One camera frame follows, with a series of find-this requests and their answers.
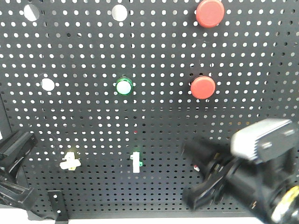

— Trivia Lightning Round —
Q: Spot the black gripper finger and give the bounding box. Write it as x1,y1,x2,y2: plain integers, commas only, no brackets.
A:
0,181,37,210
0,131,37,175

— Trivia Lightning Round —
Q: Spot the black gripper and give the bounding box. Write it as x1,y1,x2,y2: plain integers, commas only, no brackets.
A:
183,138,290,219

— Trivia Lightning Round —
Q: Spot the red toggle switch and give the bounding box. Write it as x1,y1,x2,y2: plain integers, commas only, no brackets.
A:
193,165,200,172

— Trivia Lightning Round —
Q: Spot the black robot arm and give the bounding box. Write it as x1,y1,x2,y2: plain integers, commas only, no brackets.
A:
0,132,299,224

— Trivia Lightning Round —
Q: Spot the large red button lower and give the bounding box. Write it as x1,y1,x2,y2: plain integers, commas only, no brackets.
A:
190,76,216,99

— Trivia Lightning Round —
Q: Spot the large red button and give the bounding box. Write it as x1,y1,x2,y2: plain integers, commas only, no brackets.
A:
196,0,225,28
190,76,216,99

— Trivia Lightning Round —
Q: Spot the black perforated pegboard panel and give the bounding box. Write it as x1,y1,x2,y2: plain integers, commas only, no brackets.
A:
0,0,299,219

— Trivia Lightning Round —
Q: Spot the green ringed indicator light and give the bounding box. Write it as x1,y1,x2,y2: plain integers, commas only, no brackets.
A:
115,77,133,96

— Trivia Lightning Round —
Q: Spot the large red button upper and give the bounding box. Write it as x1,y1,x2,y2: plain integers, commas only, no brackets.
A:
196,0,225,28

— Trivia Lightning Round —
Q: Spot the black mounting clamp bracket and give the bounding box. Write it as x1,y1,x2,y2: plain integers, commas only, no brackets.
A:
47,190,69,224

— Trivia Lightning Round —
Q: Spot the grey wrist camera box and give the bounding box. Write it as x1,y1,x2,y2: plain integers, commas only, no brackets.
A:
230,119,299,164

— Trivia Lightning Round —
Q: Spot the white green middle toggle switch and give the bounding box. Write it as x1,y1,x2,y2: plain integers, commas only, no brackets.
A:
130,152,143,174

